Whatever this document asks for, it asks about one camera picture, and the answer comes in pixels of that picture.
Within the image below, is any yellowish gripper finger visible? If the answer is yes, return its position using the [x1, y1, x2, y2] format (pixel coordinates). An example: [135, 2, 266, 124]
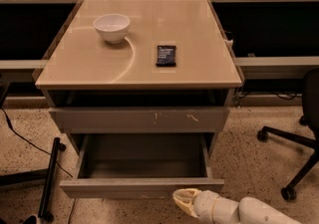
[172, 188, 200, 218]

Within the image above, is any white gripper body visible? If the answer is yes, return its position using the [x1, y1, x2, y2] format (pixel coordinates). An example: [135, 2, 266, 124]
[193, 190, 239, 224]

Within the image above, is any grey drawer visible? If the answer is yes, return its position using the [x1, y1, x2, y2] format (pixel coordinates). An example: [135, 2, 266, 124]
[60, 133, 224, 199]
[49, 107, 229, 133]

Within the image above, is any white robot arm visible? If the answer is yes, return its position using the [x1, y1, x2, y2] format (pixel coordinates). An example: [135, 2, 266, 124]
[172, 188, 301, 224]

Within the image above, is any grey top drawer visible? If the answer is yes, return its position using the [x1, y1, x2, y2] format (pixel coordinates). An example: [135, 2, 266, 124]
[49, 107, 229, 133]

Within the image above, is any grey drawer cabinet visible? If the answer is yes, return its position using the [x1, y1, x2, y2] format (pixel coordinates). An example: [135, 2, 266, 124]
[32, 0, 245, 152]

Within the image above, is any black rolling stand base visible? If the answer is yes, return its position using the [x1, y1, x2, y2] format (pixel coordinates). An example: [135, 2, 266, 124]
[0, 137, 66, 224]

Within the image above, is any black office chair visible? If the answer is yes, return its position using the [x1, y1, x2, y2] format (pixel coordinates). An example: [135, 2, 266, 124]
[257, 69, 319, 201]

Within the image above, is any white ceramic bowl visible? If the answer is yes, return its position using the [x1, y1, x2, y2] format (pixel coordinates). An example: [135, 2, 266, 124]
[94, 14, 131, 44]

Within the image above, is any black floor cable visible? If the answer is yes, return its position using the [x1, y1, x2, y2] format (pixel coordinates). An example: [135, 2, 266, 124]
[0, 107, 78, 224]

